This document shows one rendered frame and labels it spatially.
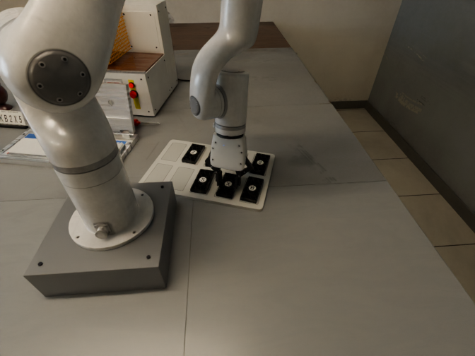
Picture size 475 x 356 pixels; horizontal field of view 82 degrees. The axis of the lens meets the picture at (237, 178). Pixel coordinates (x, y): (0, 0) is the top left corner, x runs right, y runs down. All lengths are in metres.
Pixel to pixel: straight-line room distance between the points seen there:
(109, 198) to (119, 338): 0.28
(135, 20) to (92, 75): 0.94
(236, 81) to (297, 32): 2.28
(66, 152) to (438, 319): 0.79
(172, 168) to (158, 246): 0.37
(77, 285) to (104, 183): 0.24
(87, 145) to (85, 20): 0.20
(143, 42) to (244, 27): 0.80
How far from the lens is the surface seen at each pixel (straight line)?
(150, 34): 1.37
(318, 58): 3.07
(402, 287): 0.76
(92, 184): 0.58
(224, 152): 0.76
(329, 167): 0.98
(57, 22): 0.45
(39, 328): 0.75
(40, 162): 1.13
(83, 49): 0.45
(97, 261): 0.65
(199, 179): 0.86
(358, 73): 3.30
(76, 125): 0.55
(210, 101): 0.64
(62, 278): 0.69
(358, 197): 0.90
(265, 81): 1.56
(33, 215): 0.97
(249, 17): 0.65
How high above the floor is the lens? 1.50
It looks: 42 degrees down
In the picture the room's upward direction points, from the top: straight up
